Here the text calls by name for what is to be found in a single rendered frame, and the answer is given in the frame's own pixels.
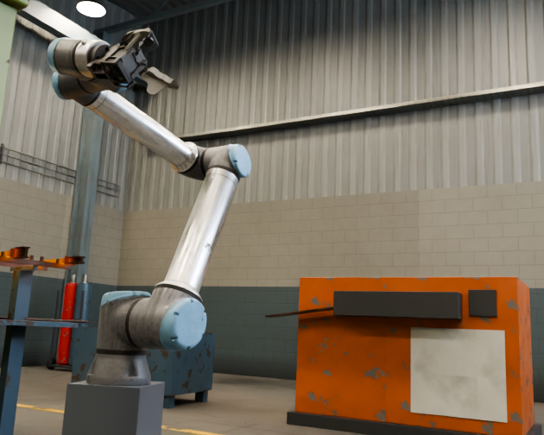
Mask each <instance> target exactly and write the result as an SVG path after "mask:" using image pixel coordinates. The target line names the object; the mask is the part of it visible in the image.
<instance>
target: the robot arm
mask: <svg viewBox="0 0 544 435"><path fill-rule="evenodd" d="M158 46H159V44H158V42H157V40H156V38H155V35H154V33H153V31H152V30H151V29H150V28H146V29H138V30H133V31H130V32H128V33H127V34H126V35H125V36H124V37H123V38H122V40H121V42H120V43H118V44H117V45H115V46H113V47H111V46H110V45H109V44H108V43H107V42H106V41H100V40H87V39H72V38H67V37H62V38H58V39H55V40H54V41H52V42H51V44H50V45H49V47H48V50H47V61H48V64H49V65H50V67H51V68H52V69H53V70H54V74H53V76H52V87H53V89H54V92H55V94H56V95H57V96H58V97H59V98H61V99H64V100H71V99H73V100H75V101H76V102H78V103H79V104H81V105H83V106H85V107H86V108H88V109H89V110H91V111H93V112H94V113H96V114H98V115H99V116H101V117H102V118H103V119H105V120H106V121H108V122H109V123H111V124H113V125H114V126H116V127H117V128H119V129H120V130H122V131H123V132H124V133H126V134H127V135H129V136H131V137H132V138H134V139H135V140H137V141H138V142H140V143H141V144H142V145H144V146H145V147H147V148H149V149H151V150H152V151H154V152H155V153H157V154H158V155H159V156H161V157H162V158H164V159H165V160H167V161H169V162H170V163H171V167H172V169H173V170H174V171H175V172H177V173H179V174H181V175H183V176H186V177H188V178H191V179H195V180H203V181H204V182H203V184H202V187H201V188H200V191H199V195H198V197H197V199H196V201H195V204H194V207H193V210H192V212H191V215H190V217H189V219H188V221H187V225H186V228H185V229H184V232H183V234H182V237H181V240H180V243H179V245H178V248H177V250H176V252H175V254H174V258H173V260H172V262H171V265H170V267H169V270H168V273H167V276H166V278H165V281H163V282H161V283H158V284H156V285H155V288H154V291H153V292H152V295H151V294H150V293H148V292H141V291H116V292H109V293H105V294H104V295H103V297H102V301H101V306H100V308H99V309H100V313H99V321H98V338H97V347H96V356H95V358H94V360H93V362H92V365H91V367H90V369H89V371H88V373H87V375H86V381H85V382H86V383H90V384H96V385H106V386H142V385H149V384H150V383H151V375H150V372H149V366H148V363H147V359H146V354H147V349H151V350H170V351H179V350H190V349H191V348H193V347H194V346H195V345H197V344H198V342H199V341H200V340H201V338H202V334H204V333H205V330H206V313H205V312H204V310H205V308H204V307H203V305H202V299H201V297H200V296H199V290H200V288H201V285H202V282H203V280H204V278H205V275H206V270H207V268H208V266H209V263H210V260H211V258H212V254H213V251H214V249H215V246H216V243H217V241H218V237H219V234H220V231H221V230H222V227H223V224H224V221H225V218H226V215H227V212H228V210H229V207H230V205H231V201H232V198H233V195H234V193H235V191H236V188H237V186H238V183H239V181H240V179H241V178H245V177H247V176H248V175H249V174H250V170H251V163H250V157H249V154H248V152H247V150H246V149H245V148H244V147H243V146H242V145H240V144H229V145H226V146H221V147H215V148H202V147H199V146H196V145H195V144H194V143H192V142H183V141H182V140H181V139H180V138H178V137H177V136H175V135H174V134H172V133H171V132H170V131H168V130H167V129H165V128H164V127H162V126H161V125H160V124H159V123H158V122H156V121H155V120H153V119H152V118H151V117H149V116H147V115H146V114H145V113H143V112H142V111H141V110H139V109H137V108H136V107H135V106H134V105H133V104H131V103H130V102H128V101H127V100H126V99H124V98H123V97H121V96H120V95H118V93H121V92H123V91H125V90H126V89H127V88H130V87H131V86H132V85H133V84H134V83H135V81H131V80H132V79H134V78H135V77H136V76H137V75H138V73H139V75H140V76H141V77H142V80H143V81H145V82H146V83H148V87H147V92H148V93H149V94H156V93H157V92H159V91H161V90H162V89H164V88H166V87H168V88H171V89H179V86H178V84H177V82H176V81H175V79H171V78H169V77H168V76H167V75H165V74H162V73H161V72H159V71H158V70H157V69H156V68H154V67H150V68H149V69H148V68H147V67H146V65H147V61H146V59H145V58H144V56H143V55H144V54H146V53H147V52H149V51H151V50H153V49H155V48H156V47H158Z"/></svg>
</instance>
